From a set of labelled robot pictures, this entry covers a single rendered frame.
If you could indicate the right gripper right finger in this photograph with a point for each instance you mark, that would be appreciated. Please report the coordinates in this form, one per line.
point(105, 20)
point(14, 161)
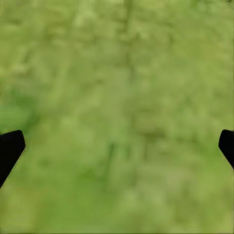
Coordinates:
point(226, 145)

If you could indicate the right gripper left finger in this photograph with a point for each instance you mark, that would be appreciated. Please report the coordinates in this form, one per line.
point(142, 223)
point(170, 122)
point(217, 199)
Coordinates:
point(12, 145)

